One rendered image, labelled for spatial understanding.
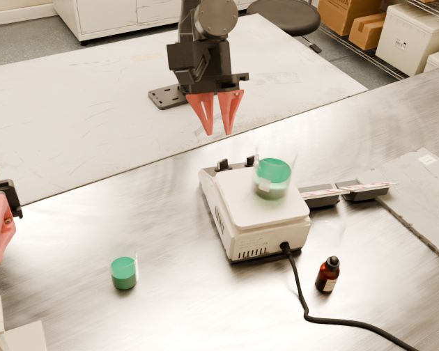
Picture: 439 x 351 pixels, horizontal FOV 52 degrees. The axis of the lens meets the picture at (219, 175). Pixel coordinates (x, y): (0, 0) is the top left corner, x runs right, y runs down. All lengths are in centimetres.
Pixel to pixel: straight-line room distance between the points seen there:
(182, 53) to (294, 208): 28
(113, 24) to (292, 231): 266
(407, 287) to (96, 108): 70
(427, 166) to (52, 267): 72
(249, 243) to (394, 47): 246
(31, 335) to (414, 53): 263
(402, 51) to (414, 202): 217
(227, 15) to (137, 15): 260
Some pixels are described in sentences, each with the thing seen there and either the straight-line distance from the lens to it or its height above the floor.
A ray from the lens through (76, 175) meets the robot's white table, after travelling 86.
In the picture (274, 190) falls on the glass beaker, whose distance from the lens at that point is 67.
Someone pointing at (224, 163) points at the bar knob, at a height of 96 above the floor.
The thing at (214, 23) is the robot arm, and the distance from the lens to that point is 66.
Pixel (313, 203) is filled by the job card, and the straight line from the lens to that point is 81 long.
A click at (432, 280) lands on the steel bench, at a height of 90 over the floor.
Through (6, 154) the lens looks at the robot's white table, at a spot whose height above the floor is 90.
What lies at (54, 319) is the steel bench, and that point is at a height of 90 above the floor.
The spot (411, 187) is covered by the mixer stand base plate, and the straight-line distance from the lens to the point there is 92.
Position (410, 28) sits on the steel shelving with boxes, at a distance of 294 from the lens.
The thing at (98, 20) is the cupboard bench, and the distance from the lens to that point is 317.
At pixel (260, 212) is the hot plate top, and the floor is 99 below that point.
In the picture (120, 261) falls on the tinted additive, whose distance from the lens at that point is 69.
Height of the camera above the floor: 148
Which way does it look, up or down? 43 degrees down
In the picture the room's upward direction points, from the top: 5 degrees clockwise
